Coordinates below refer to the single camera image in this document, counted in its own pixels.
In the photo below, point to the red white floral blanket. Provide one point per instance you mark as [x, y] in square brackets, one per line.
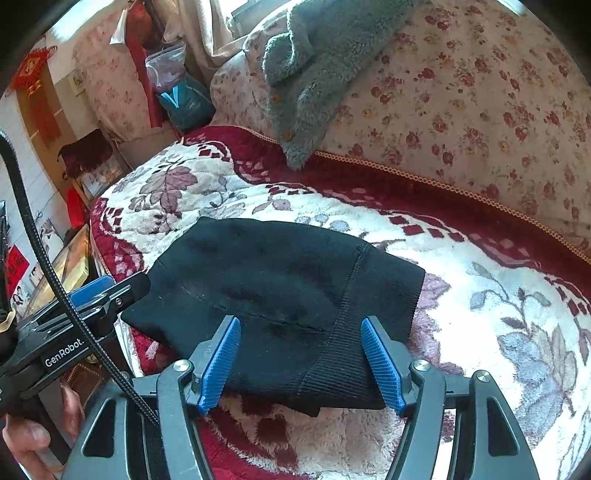
[485, 300]

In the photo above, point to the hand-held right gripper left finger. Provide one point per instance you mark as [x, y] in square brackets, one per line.
[221, 364]

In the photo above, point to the beige curtain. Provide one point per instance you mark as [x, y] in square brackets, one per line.
[203, 27]

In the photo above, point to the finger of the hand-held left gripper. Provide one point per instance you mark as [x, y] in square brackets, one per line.
[131, 286]
[92, 290]

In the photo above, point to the person's left hand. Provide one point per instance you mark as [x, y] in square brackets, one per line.
[27, 436]

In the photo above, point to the rolled floral bedding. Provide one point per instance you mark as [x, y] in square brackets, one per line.
[113, 87]

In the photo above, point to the teal green bag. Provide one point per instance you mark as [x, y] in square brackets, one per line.
[184, 104]

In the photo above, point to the red knot wall decoration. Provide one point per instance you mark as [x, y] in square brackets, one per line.
[34, 74]

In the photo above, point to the wooden box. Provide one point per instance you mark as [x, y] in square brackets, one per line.
[69, 267]

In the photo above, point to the black pants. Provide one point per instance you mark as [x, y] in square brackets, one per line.
[277, 277]

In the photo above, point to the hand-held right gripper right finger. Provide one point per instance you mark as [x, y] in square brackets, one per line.
[383, 364]

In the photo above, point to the grey-blue fleece garment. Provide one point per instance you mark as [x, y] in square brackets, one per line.
[304, 69]

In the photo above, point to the clear plastic bag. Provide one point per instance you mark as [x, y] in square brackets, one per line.
[165, 64]

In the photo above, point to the dark red cloth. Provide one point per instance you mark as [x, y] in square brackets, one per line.
[85, 152]

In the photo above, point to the pink floral quilt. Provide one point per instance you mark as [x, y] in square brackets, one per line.
[461, 92]

